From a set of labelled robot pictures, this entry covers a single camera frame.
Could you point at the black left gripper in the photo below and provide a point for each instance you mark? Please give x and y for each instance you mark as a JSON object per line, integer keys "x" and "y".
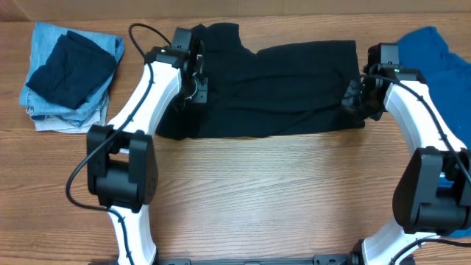
{"x": 202, "y": 97}

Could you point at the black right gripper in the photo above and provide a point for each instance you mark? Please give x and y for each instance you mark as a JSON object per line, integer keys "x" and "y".
{"x": 355, "y": 95}

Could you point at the black t-shirt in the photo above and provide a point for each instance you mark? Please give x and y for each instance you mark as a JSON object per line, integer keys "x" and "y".
{"x": 282, "y": 90}

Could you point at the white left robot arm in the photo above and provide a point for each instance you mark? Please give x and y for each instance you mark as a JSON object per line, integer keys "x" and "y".
{"x": 122, "y": 167}

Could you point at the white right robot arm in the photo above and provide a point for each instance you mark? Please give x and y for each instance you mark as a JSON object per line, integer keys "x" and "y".
{"x": 432, "y": 199}

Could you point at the blue t-shirt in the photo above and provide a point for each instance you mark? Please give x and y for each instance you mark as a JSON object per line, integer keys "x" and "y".
{"x": 447, "y": 76}

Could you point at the folded dark navy garment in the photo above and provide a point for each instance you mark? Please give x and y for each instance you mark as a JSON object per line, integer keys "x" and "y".
{"x": 75, "y": 67}

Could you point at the folded light blue jeans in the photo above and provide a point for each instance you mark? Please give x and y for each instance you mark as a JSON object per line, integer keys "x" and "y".
{"x": 50, "y": 116}

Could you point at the cardboard back panel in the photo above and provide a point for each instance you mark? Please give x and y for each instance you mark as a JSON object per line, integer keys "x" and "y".
{"x": 80, "y": 10}

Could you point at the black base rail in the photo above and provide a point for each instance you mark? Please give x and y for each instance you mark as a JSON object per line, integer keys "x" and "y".
{"x": 257, "y": 261}

